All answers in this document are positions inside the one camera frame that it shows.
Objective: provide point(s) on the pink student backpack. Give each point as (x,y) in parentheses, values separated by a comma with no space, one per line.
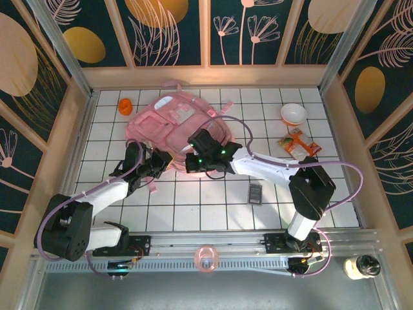
(167,132)

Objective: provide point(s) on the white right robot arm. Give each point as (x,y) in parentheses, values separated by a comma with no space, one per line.
(264,164)

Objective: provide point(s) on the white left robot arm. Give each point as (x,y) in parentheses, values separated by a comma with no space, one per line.
(103,193)

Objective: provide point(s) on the small orange plastic toy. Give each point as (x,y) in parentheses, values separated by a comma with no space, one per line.
(125,106)

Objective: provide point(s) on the black calculator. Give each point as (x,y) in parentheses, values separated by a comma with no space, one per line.
(254,193)

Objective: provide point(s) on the orange snack packet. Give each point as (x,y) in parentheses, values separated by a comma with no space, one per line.
(298,143)

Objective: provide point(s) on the black controller board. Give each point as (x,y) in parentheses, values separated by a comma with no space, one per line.
(298,266)
(121,265)

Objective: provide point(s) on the white bottle black cap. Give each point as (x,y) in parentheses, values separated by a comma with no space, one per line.
(361,267)

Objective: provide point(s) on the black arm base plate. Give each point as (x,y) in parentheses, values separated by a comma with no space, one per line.
(274,243)
(142,245)

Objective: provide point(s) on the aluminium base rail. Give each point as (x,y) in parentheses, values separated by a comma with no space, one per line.
(226,242)

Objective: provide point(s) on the aluminium frame post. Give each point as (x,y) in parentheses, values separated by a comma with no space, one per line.
(61,48)
(346,45)

